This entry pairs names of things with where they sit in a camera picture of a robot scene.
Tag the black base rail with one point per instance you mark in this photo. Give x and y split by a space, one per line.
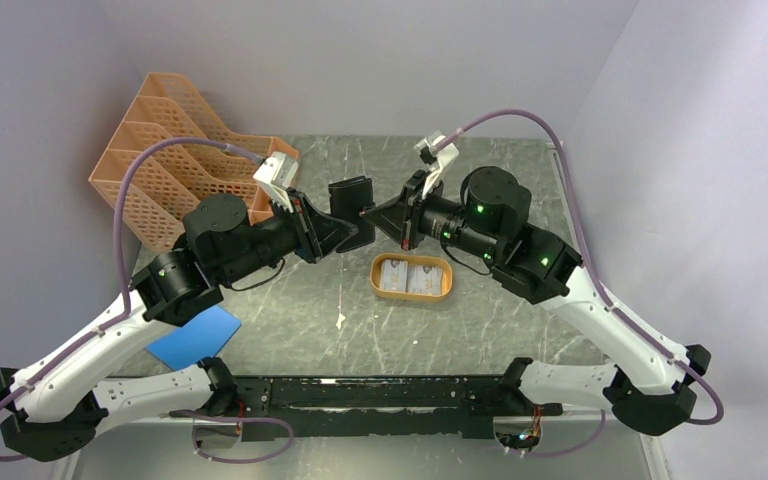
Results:
315 406

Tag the orange oval tray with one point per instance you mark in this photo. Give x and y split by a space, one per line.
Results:
447 280

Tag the blue folder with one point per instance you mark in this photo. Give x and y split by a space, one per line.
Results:
203 336

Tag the black leather card holder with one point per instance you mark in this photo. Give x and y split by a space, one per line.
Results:
347 200

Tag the credit card in tray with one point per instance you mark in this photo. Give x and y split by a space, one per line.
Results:
425 280

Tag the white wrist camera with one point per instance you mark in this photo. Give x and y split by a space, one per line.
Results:
275 176
437 160

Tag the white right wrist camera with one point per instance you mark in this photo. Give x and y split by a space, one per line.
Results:
437 160

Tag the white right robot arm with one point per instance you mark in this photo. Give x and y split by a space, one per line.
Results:
648 382

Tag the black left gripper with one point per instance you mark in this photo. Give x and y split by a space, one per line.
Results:
317 233

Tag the orange mesh file organizer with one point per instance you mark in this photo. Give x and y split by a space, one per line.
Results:
172 182

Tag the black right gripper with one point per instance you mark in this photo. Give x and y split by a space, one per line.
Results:
390 215

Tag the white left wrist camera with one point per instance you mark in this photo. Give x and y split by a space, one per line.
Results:
275 176

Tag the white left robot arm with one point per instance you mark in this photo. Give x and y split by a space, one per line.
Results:
59 404

